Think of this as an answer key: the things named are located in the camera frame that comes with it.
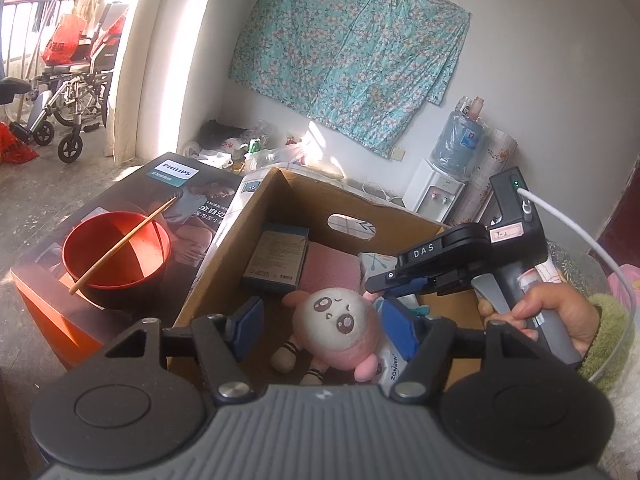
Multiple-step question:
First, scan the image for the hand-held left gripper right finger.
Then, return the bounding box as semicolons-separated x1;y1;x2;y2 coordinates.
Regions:
382;297;523;403

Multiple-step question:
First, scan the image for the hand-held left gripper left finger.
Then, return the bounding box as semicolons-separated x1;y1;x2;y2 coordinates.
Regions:
102;296;265;406

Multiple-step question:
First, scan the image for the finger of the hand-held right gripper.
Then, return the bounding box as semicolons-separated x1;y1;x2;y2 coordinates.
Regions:
364;265;436;298

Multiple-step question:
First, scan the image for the brown cardboard box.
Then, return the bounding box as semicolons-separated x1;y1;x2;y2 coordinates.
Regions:
170;166;488;396

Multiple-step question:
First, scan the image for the pink white plush doll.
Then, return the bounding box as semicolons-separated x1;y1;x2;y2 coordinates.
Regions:
270;287;386;386

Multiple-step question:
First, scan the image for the person's right forearm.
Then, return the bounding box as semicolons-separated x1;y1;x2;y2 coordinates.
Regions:
575;292;633;396

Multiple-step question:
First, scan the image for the white blue soft packet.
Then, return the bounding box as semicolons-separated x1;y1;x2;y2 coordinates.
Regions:
370;297;431;396

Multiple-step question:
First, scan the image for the person's right hand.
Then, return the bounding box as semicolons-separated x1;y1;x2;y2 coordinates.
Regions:
477;282;601;356

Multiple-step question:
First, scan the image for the pink cloth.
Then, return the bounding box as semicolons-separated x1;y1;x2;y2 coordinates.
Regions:
300;241;363;293

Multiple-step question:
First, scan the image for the dark blue box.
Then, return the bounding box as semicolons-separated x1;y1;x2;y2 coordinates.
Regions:
242;222;311;295

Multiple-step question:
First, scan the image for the floral paper roll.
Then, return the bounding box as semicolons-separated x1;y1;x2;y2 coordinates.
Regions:
452;127;518;233

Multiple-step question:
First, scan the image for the white water dispenser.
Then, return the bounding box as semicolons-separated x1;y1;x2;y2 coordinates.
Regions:
402;157;468;223

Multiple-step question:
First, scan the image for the dark red door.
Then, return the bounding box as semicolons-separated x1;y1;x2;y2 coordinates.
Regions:
597;192;640;271

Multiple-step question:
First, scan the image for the large printed appliance box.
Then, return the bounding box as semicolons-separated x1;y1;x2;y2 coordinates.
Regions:
10;152;266;368

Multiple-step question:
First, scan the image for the red bowl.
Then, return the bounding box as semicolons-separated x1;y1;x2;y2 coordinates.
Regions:
62;211;172;311

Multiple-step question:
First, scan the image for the wooden chopstick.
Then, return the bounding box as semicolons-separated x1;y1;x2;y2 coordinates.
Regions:
68;196;178;295

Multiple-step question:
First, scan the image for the pile of plastic bags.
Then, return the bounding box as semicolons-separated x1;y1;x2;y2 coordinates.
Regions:
182;120;306;171

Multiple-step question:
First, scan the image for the black cloth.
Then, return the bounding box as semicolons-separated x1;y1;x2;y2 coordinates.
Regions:
197;119;248;148

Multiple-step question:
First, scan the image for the wheelchair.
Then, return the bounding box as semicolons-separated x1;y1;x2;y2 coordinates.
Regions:
0;2;128;163

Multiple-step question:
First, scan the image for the red plastic bag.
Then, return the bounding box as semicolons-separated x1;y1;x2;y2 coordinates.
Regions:
0;121;40;165
41;14;86;66

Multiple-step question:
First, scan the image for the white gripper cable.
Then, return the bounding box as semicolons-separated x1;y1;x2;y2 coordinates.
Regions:
520;187;637;321

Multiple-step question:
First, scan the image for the white power cable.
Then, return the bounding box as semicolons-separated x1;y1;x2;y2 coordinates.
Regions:
362;181;406;207

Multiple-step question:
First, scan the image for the teal floral wall cloth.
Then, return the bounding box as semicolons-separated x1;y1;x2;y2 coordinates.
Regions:
229;0;472;158

